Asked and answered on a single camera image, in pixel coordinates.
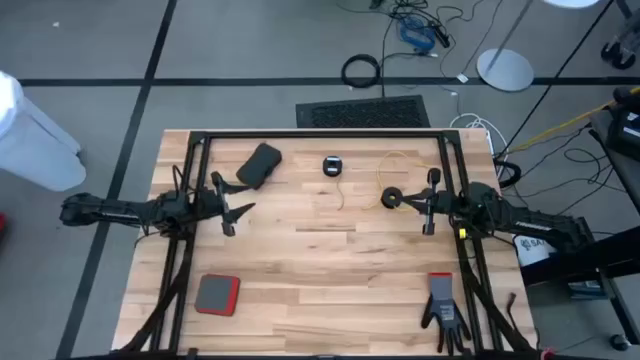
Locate yellow hanging extension cable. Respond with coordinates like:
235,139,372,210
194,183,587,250
507,85,640,154

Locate black soft pouch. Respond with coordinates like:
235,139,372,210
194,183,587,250
235,143,283,191

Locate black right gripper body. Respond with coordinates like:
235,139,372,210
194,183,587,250
423,168,454,235

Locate black spool with white labels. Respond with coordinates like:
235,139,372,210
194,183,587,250
322,155,344,178

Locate coiled black floor cable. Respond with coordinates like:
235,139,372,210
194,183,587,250
340,53,383,90

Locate white printed box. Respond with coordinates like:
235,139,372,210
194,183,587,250
511,233,557,268

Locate white round stand base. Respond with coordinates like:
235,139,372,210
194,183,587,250
475,0,601,93

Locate white bagged bin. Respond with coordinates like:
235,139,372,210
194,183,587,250
0,70,88,193

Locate dark side table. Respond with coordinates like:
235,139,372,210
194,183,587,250
519,107,640,346

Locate red-rimmed grey square pad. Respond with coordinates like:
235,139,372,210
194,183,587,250
193,273,241,317

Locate white floor cable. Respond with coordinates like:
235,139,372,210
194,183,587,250
448,113,509,166

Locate blue floor cable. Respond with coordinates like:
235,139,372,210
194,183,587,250
398,14,438,52

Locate black power strip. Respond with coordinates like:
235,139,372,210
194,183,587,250
431,22,453,50

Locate dark brown strap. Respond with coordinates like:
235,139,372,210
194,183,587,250
505,292,519,327

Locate yellow cord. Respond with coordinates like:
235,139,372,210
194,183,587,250
362,150,434,211

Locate black floor cable tangle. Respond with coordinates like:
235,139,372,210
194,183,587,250
494,124,621,236
335,0,496,99

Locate black device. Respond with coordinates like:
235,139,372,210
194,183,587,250
606,85,640,162

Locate grey and black work glove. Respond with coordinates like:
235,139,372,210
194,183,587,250
420,272,472,355

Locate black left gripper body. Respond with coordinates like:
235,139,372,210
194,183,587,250
195,171,236,238

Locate black perforated floor grate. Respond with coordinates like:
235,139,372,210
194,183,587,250
295,94,432,130

